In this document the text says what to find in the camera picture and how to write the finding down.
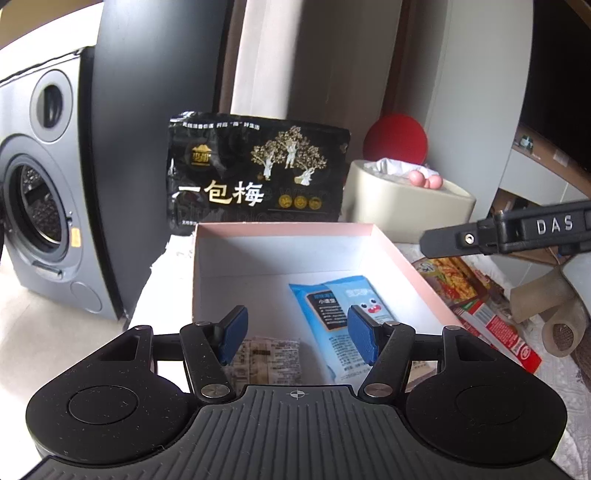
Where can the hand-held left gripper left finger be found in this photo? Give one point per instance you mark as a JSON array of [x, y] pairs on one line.
[[234, 333]]

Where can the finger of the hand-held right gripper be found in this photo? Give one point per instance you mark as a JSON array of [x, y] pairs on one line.
[[455, 240]]

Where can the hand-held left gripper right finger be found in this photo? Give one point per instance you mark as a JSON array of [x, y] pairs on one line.
[[360, 337]]

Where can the red spicy strip packet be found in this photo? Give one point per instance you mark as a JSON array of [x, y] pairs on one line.
[[452, 281]]

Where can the pink cardboard box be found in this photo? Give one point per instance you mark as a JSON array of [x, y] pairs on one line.
[[277, 258]]

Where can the small white snack packet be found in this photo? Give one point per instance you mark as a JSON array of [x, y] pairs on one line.
[[272, 360]]

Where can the light blue snack packet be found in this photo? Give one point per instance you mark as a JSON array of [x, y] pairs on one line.
[[323, 300]]

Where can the round beige bin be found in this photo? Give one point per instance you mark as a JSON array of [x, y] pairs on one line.
[[406, 207]]

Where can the pink ball cluster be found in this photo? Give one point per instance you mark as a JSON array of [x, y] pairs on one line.
[[418, 178]]

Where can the white tissue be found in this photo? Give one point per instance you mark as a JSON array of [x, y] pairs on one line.
[[392, 165]]

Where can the beige rolled tube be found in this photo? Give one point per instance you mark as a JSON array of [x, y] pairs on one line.
[[563, 327]]

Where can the flat red snack packet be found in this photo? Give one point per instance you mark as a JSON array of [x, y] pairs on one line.
[[503, 337]]

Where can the red round disc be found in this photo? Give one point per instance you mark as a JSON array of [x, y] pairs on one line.
[[397, 138]]

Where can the white shelf cabinet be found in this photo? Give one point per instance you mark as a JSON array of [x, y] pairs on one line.
[[471, 92]]

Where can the black snack bag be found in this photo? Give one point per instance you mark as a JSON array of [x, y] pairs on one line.
[[231, 161]]

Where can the beige curtain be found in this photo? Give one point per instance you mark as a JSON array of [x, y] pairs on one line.
[[314, 60]]

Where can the grey washing machine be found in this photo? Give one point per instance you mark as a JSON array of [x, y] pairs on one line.
[[46, 184]]

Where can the dark grey tall cabinet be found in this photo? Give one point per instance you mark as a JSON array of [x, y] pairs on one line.
[[138, 92]]

